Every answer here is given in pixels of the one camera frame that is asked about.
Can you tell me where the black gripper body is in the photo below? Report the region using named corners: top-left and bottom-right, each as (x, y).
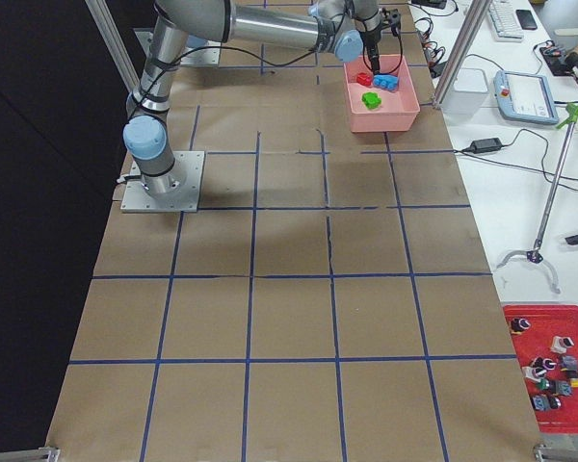
top-left (360, 7), bottom-right (401, 46)

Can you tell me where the red block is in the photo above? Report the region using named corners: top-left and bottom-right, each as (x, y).
top-left (355, 72), bottom-right (373, 88)

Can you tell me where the blue block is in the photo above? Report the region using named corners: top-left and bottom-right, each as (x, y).
top-left (372, 74), bottom-right (399, 91)

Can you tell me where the green block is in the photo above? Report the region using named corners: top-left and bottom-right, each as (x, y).
top-left (361, 91), bottom-right (381, 111)

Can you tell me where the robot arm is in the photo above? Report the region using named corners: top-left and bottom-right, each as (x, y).
top-left (123, 1), bottom-right (401, 197)

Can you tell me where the pink plastic box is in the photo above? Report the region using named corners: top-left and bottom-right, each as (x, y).
top-left (344, 54), bottom-right (420, 133)

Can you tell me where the white square box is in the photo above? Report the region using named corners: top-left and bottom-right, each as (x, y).
top-left (442, 67), bottom-right (489, 125)

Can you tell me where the white keyboard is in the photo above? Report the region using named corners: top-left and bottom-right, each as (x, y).
top-left (488, 0), bottom-right (524, 42)

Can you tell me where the black power adapter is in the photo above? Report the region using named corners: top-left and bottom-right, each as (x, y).
top-left (468, 138), bottom-right (504, 154)

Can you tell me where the black smartphone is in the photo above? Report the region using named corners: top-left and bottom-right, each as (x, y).
top-left (515, 10), bottom-right (538, 31)

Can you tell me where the teach pendant tablet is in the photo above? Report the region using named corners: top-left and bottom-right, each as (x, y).
top-left (493, 70), bottom-right (559, 125)

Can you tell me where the reacher grabber tool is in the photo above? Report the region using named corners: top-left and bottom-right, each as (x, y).
top-left (495, 103), bottom-right (578, 295)

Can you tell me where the aluminium frame post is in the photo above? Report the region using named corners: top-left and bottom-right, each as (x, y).
top-left (433, 0), bottom-right (491, 110)

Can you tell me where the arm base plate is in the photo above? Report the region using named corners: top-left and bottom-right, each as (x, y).
top-left (120, 151), bottom-right (205, 213)
top-left (179, 41), bottom-right (221, 67)

